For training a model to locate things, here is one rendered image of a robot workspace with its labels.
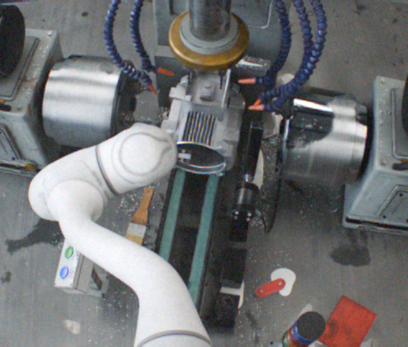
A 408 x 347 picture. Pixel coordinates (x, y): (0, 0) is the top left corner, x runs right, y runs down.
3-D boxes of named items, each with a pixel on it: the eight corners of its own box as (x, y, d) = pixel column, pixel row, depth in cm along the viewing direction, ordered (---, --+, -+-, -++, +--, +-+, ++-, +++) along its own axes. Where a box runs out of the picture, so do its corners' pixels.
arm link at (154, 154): (167, 116, 109) (105, 142, 110) (154, 112, 94) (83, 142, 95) (187, 169, 110) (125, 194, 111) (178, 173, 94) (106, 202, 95)
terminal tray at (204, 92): (190, 79, 149) (190, 63, 143) (230, 85, 149) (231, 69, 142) (181, 116, 144) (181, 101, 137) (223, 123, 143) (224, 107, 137)
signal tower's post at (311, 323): (268, 339, 145) (294, 303, 108) (296, 343, 145) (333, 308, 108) (263, 367, 142) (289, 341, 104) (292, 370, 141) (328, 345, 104)
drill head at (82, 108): (39, 83, 168) (21, 31, 145) (152, 97, 166) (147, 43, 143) (14, 152, 157) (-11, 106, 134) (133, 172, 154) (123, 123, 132)
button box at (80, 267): (83, 229, 137) (68, 220, 134) (102, 227, 133) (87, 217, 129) (68, 293, 130) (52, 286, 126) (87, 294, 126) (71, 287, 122)
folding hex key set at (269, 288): (282, 278, 153) (282, 276, 152) (287, 287, 152) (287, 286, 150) (253, 290, 152) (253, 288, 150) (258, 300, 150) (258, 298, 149)
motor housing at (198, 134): (176, 108, 163) (174, 68, 146) (242, 119, 162) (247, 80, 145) (161, 169, 154) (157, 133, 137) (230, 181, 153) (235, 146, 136)
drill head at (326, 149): (253, 111, 164) (262, 58, 141) (387, 135, 161) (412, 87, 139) (243, 188, 153) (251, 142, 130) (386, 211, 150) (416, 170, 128)
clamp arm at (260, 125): (243, 170, 146) (252, 116, 123) (254, 172, 146) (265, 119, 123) (241, 183, 145) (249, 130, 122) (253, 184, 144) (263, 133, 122)
